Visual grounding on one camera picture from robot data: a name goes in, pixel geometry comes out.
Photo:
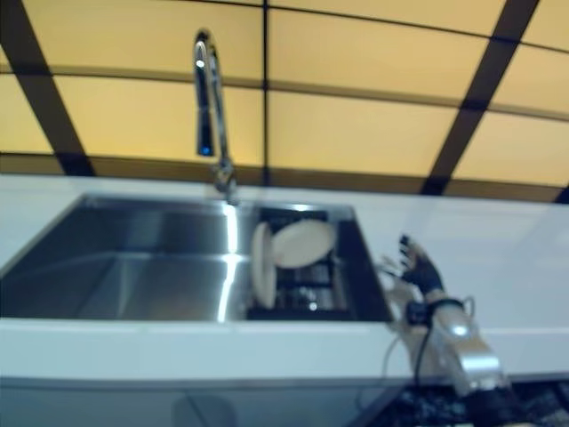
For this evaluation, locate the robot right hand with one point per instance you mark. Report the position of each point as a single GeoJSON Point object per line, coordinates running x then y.
{"type": "Point", "coordinates": [422, 273]}

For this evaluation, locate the cream round plate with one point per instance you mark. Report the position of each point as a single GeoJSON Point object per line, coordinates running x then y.
{"type": "Point", "coordinates": [263, 267]}
{"type": "Point", "coordinates": [304, 244]}

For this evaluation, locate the robot right arm silver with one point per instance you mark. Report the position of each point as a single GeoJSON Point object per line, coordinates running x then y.
{"type": "Point", "coordinates": [471, 351]}

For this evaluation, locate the black sink dish rack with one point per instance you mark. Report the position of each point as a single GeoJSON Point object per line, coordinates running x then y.
{"type": "Point", "coordinates": [306, 293]}

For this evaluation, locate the chrome kitchen faucet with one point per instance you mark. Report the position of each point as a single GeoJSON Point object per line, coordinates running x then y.
{"type": "Point", "coordinates": [218, 124]}

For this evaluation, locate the stainless steel sink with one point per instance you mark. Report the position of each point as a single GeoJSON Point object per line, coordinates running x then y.
{"type": "Point", "coordinates": [133, 267]}

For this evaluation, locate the white kitchen cabinet front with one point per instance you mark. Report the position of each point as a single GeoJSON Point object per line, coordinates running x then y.
{"type": "Point", "coordinates": [133, 405]}

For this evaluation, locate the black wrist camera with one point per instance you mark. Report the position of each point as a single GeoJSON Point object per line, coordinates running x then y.
{"type": "Point", "coordinates": [419, 313]}

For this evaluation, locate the yellow backlit window wall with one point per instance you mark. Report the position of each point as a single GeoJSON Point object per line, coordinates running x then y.
{"type": "Point", "coordinates": [355, 89]}

